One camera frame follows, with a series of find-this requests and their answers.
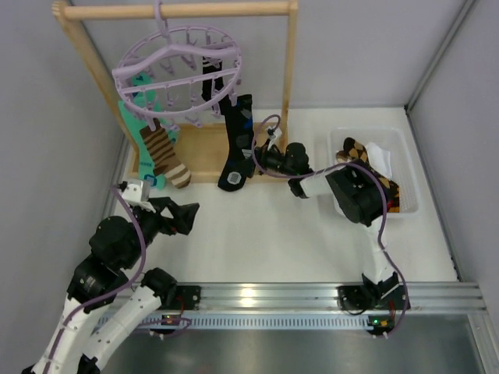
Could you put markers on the brown cream striped sock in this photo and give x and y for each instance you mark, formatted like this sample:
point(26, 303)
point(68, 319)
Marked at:
point(165, 161)

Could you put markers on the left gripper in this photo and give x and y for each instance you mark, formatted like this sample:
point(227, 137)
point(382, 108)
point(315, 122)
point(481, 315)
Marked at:
point(168, 216)

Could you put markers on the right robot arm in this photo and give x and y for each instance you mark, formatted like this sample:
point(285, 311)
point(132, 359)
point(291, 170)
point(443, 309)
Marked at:
point(363, 198)

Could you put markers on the aluminium mounting rail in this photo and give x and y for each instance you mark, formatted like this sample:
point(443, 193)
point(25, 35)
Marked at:
point(295, 306)

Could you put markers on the black sock grey blue marks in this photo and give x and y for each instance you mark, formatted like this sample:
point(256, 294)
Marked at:
point(239, 128)

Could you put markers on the thin black sock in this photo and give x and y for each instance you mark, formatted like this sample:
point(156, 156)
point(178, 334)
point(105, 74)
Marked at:
point(209, 85)

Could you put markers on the purple round clip hanger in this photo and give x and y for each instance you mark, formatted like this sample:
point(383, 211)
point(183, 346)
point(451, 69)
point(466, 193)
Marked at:
point(172, 56)

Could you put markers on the brown striped sock in basket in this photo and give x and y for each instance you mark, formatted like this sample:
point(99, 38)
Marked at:
point(341, 157)

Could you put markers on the white sock in basket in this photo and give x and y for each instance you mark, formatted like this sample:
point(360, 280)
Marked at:
point(378, 157)

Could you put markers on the wooden hanger rack frame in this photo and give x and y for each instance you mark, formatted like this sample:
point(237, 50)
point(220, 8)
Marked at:
point(203, 150)

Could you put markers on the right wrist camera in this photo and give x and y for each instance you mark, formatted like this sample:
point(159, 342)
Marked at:
point(273, 134)

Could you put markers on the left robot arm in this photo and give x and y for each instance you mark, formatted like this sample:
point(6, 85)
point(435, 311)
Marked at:
point(111, 291)

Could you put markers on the brown argyle sock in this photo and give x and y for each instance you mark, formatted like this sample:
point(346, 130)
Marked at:
point(357, 152)

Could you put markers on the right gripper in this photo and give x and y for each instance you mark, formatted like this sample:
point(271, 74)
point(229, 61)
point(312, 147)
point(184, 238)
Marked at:
point(261, 157)

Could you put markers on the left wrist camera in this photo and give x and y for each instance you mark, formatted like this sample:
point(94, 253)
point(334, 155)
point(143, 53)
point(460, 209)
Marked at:
point(135, 192)

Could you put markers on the white plastic basket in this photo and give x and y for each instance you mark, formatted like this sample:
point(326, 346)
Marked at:
point(393, 141)

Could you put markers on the teal patterned sock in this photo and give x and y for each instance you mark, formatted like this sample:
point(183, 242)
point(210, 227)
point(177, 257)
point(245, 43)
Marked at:
point(134, 124)

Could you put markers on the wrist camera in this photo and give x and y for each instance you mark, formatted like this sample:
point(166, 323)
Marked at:
point(135, 192)
point(273, 134)

